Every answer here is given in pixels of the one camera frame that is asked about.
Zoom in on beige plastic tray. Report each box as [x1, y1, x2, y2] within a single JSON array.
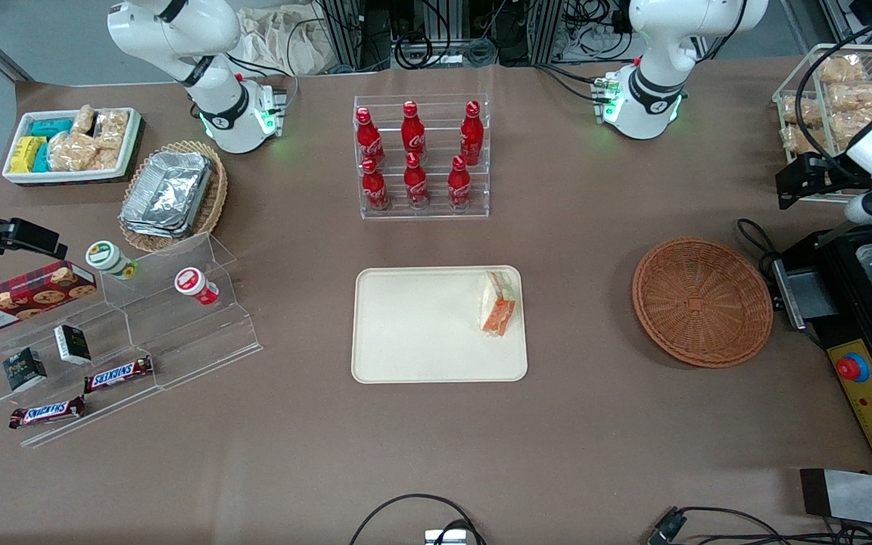
[[350, 265, 529, 385]]

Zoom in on black looped cable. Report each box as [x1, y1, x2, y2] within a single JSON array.
[[348, 493, 487, 545]]

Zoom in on brown round wicker basket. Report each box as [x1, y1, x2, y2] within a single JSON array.
[[631, 238, 775, 369]]

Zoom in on red emergency stop button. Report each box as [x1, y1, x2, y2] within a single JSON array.
[[835, 351, 871, 385]]

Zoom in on white wire frame rack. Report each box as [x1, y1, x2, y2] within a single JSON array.
[[772, 43, 872, 204]]

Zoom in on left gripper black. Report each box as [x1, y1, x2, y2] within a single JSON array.
[[776, 153, 872, 211]]

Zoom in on clear acrylic bottle rack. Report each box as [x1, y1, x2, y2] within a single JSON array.
[[353, 93, 491, 221]]

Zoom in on red cola bottle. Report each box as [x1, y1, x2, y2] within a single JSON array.
[[401, 101, 428, 157], [447, 155, 473, 210], [361, 157, 391, 212], [459, 101, 485, 167], [355, 107, 386, 166], [403, 151, 430, 210]]

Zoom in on black machine power cable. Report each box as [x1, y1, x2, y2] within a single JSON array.
[[734, 217, 783, 278]]

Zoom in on black cable with plug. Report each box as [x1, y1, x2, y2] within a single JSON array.
[[646, 505, 872, 545]]

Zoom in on white rectangular snack bin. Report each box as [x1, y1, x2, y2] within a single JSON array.
[[2, 107, 146, 188]]

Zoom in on grey metal plate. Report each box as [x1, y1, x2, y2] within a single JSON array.
[[799, 467, 872, 531]]

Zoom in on red lid yogurt cup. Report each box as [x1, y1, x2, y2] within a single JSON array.
[[174, 266, 220, 307]]

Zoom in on yellow snack packet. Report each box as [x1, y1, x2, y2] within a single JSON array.
[[10, 135, 48, 174]]

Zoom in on clear acrylic step riser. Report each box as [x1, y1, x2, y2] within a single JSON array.
[[98, 231, 263, 391], [0, 291, 166, 449]]

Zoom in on black coiled cable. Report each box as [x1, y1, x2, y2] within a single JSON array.
[[394, 32, 434, 70]]

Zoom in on clear bag of pastries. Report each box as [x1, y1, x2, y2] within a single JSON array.
[[822, 110, 872, 148], [780, 124, 823, 164], [782, 94, 824, 126], [826, 82, 872, 115], [814, 54, 869, 85]]

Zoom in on light oval wicker basket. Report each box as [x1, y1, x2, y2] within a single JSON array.
[[117, 140, 229, 254]]

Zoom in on black box with gold print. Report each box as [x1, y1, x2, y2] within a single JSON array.
[[2, 347, 49, 394]]

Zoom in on stacked aluminium foil containers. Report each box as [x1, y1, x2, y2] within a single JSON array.
[[119, 151, 214, 240]]

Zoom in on black sealing machine yellow panel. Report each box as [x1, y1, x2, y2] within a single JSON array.
[[771, 223, 872, 478]]

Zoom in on triangle sandwich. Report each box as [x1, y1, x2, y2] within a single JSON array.
[[478, 270, 519, 338]]

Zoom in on green lid yogurt cup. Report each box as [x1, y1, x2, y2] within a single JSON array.
[[86, 240, 140, 282]]

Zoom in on aluminium frame post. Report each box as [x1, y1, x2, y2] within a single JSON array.
[[321, 0, 366, 70]]

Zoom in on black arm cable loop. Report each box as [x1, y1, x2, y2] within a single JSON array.
[[792, 6, 872, 171]]

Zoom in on black box with white side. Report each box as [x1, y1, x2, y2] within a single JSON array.
[[54, 324, 93, 366]]

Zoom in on brown Snickers bar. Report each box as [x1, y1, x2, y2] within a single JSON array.
[[8, 395, 87, 431], [83, 355, 155, 395]]

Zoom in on red tartan cookie box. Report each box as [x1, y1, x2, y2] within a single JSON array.
[[0, 260, 98, 338]]

